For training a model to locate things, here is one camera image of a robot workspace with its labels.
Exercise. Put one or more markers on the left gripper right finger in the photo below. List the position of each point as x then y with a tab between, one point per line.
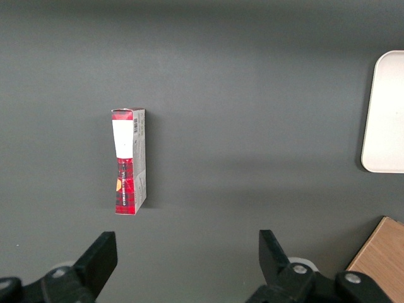
274	262

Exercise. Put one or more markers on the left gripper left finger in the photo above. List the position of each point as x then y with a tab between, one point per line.
94	262

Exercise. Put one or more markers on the wooden drawer cabinet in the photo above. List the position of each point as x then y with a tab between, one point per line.
382	262

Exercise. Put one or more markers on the red and grey carton box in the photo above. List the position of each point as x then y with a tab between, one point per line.
126	176

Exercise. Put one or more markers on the beige rectangular tray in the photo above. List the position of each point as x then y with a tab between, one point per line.
386	120

